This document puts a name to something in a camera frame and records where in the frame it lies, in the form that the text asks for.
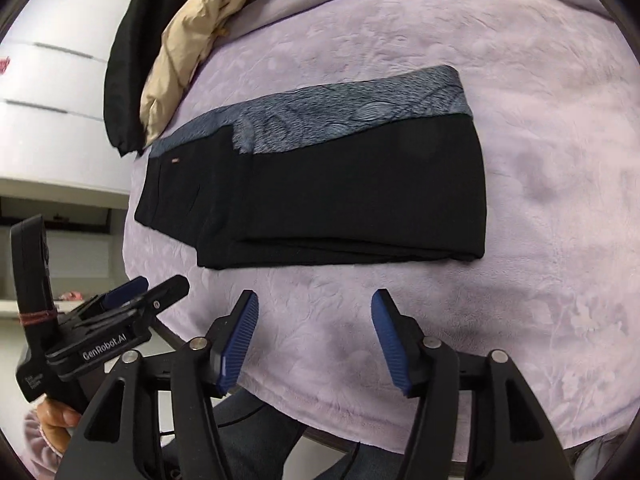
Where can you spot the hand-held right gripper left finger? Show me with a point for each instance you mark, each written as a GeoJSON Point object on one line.
{"type": "Point", "coordinates": [240, 340]}

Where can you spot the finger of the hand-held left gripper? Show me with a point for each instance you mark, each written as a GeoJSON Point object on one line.
{"type": "Point", "coordinates": [127, 290]}
{"type": "Point", "coordinates": [167, 292]}

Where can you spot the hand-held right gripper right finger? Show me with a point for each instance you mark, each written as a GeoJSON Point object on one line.
{"type": "Point", "coordinates": [395, 345]}

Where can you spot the black pants with patterned stripe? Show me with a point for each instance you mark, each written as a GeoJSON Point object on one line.
{"type": "Point", "coordinates": [350, 200]}

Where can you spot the person's left hand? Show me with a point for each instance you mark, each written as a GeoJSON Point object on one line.
{"type": "Point", "coordinates": [57, 417]}

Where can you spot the white low shelf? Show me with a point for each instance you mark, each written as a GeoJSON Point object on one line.
{"type": "Point", "coordinates": [75, 255]}

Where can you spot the person's right leg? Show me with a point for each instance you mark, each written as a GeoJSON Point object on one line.
{"type": "Point", "coordinates": [375, 462]}

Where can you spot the lilac plush blanket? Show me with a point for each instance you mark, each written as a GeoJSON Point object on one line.
{"type": "Point", "coordinates": [525, 210]}

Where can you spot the white wardrobe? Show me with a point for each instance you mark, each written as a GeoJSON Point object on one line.
{"type": "Point", "coordinates": [50, 80]}

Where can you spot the black garment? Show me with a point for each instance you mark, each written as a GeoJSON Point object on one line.
{"type": "Point", "coordinates": [125, 60]}

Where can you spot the beige puffer jacket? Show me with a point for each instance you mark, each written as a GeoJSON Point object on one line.
{"type": "Point", "coordinates": [175, 60]}

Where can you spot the grey upholstered bed frame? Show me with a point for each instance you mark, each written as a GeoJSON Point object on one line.
{"type": "Point", "coordinates": [330, 442]}

